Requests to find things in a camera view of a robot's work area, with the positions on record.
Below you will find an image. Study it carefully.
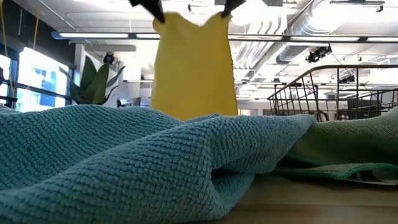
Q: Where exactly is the yellow microfiber towel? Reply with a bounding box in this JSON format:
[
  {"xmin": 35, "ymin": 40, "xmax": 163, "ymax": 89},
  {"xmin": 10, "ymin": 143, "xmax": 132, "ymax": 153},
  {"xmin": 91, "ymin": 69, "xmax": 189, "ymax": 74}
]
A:
[{"xmin": 150, "ymin": 12, "xmax": 239, "ymax": 121}]

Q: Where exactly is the blue microfiber towel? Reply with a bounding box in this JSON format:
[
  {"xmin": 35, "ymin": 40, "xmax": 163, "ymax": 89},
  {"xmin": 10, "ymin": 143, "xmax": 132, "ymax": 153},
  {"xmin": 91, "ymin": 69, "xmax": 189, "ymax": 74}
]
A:
[{"xmin": 0, "ymin": 105, "xmax": 317, "ymax": 224}]

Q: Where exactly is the pale green microfiber towel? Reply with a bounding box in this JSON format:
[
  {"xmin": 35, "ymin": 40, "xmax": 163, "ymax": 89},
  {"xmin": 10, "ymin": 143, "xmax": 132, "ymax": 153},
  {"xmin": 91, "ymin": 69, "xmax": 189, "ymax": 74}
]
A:
[{"xmin": 273, "ymin": 107, "xmax": 398, "ymax": 186}]

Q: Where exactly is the long ceiling light bar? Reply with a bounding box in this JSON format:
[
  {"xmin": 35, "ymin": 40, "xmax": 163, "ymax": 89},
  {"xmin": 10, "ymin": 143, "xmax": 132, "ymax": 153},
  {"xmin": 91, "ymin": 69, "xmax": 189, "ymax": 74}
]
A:
[{"xmin": 51, "ymin": 30, "xmax": 398, "ymax": 44}]

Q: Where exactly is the artificial green succulent plant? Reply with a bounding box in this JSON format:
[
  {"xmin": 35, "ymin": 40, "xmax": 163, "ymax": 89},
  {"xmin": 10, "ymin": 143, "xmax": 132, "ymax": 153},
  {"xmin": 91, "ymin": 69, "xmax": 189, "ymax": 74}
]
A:
[{"xmin": 58, "ymin": 55, "xmax": 126, "ymax": 106}]

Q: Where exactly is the black ceiling spotlight cluster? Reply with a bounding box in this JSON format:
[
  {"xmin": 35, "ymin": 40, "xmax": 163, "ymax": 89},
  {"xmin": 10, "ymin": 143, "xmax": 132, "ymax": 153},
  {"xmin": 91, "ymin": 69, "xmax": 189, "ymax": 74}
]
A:
[{"xmin": 305, "ymin": 44, "xmax": 333, "ymax": 64}]

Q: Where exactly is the large window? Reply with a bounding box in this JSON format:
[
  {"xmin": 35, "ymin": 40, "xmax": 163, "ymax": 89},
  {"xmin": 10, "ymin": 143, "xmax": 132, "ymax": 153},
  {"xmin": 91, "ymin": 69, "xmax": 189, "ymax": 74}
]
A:
[{"xmin": 0, "ymin": 46, "xmax": 73, "ymax": 113}]

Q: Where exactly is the silver ventilation duct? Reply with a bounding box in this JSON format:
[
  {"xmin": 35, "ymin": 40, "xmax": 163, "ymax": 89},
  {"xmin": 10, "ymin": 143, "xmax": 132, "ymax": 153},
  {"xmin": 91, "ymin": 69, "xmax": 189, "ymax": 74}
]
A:
[{"xmin": 234, "ymin": 0, "xmax": 346, "ymax": 68}]

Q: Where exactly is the copper wire basket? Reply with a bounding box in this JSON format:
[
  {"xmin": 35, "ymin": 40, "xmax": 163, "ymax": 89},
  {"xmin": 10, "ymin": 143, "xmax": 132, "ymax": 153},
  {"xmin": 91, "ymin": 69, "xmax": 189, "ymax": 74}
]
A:
[{"xmin": 267, "ymin": 64, "xmax": 398, "ymax": 123}]

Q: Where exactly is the yellow hanging strap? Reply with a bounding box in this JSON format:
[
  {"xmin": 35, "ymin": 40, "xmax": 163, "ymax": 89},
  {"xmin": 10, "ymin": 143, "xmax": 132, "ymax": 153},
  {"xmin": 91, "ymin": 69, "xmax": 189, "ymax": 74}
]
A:
[
  {"xmin": 32, "ymin": 6, "xmax": 40, "ymax": 50},
  {"xmin": 0, "ymin": 0, "xmax": 9, "ymax": 58}
]

